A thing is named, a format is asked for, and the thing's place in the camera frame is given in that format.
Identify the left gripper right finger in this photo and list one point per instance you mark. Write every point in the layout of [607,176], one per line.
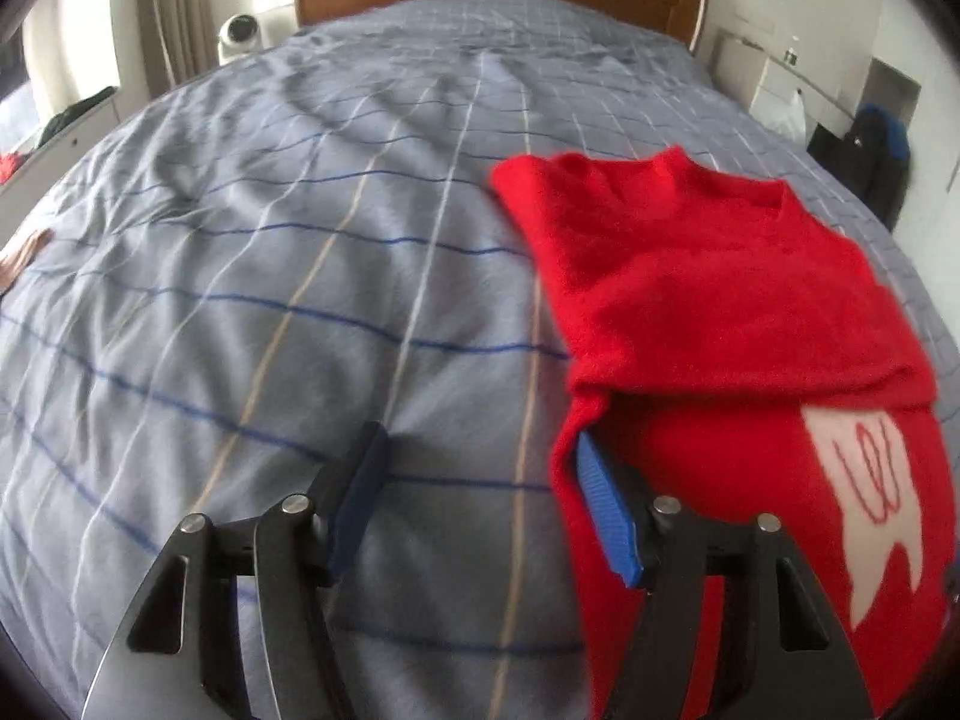
[733,622]

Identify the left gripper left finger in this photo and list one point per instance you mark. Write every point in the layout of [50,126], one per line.
[230,614]

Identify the red knit sweater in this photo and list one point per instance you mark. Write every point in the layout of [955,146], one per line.
[747,361]

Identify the folded green pink clothes pile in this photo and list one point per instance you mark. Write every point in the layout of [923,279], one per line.
[18,255]

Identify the dark clothes on cabinet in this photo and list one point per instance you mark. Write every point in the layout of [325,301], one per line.
[72,113]

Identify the blue-grey plaid bed cover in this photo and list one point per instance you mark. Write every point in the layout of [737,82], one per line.
[265,259]

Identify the dark jacket on chair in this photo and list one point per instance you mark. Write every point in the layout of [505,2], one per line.
[872,160]

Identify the white window-side cabinet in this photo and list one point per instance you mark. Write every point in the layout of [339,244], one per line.
[46,166]

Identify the white plastic bag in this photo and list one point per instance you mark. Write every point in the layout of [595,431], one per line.
[786,117]

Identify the white bedside dresser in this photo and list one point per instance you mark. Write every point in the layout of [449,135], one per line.
[749,75]

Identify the beige curtain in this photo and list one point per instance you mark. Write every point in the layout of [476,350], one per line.
[179,42]

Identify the white round bedside device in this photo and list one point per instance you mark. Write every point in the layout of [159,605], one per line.
[239,36]

